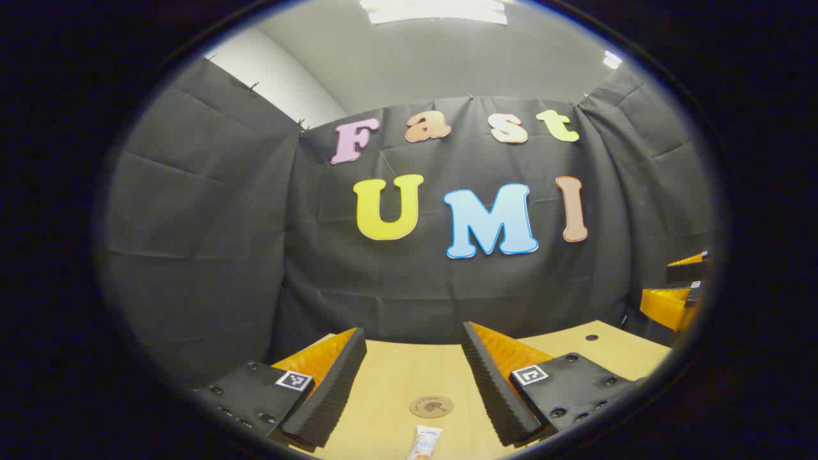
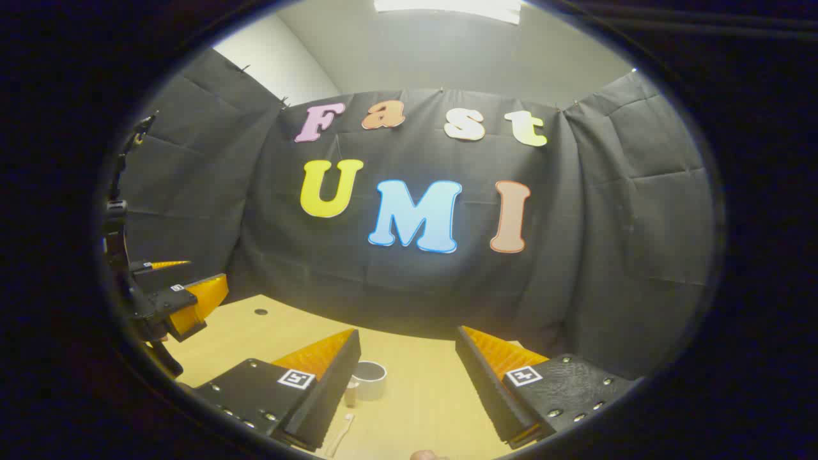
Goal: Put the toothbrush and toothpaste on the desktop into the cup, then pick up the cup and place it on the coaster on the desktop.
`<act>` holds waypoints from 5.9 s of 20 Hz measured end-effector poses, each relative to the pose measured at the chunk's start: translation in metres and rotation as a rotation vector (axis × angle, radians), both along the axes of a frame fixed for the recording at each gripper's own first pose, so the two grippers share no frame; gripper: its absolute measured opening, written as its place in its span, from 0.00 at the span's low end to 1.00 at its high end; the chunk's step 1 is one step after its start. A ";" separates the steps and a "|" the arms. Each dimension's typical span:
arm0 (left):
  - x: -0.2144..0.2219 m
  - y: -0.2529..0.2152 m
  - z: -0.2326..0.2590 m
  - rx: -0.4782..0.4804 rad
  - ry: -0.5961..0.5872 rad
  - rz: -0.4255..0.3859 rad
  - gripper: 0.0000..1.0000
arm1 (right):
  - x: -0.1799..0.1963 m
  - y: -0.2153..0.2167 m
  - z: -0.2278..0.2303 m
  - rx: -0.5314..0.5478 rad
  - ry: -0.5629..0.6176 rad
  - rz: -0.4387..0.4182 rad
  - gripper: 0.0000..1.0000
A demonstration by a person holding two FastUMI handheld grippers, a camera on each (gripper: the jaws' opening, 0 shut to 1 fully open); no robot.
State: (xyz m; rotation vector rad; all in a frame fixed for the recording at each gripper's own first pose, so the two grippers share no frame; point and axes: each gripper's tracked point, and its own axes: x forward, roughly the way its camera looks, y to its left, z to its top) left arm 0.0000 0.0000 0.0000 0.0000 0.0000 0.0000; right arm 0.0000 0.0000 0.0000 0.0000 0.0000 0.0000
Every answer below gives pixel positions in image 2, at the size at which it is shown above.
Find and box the wooden desktop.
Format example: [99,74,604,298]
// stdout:
[163,294,563,460]

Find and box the white cup with wooden handle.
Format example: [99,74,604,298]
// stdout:
[345,361,388,408]

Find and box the wooden toothbrush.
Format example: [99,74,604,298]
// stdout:
[325,413,355,457]

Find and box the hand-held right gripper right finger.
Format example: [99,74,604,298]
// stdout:
[455,325,637,450]

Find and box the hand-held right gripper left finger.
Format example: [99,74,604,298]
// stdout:
[192,328,362,452]

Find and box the black backdrop cloth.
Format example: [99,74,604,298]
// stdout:
[118,48,715,384]

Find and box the ceiling light panel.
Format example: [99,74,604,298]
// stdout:
[374,0,523,25]

